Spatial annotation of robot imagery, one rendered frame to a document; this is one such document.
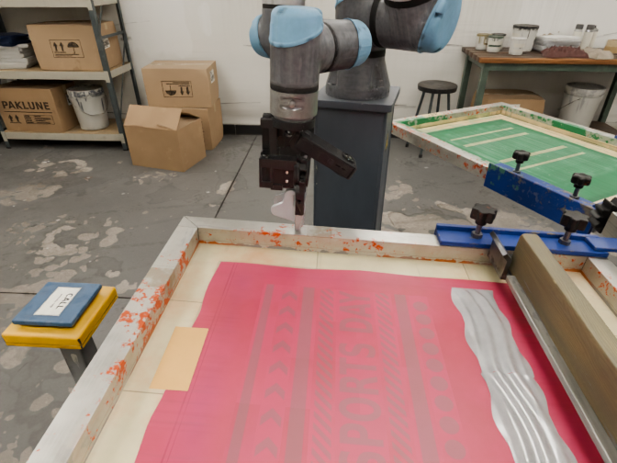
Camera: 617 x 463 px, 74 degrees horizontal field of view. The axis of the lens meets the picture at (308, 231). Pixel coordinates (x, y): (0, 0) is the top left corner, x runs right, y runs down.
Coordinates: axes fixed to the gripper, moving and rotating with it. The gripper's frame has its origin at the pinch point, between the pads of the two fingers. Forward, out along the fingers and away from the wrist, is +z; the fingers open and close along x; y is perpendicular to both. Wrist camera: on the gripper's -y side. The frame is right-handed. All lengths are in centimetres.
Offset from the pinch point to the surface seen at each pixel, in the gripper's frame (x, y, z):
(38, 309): 17.4, 41.9, 9.7
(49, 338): 21.7, 37.9, 11.5
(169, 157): -256, 128, 99
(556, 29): -353, -201, -8
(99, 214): -178, 152, 112
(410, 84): -353, -81, 46
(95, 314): 16.2, 33.1, 11.2
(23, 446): -13, 97, 110
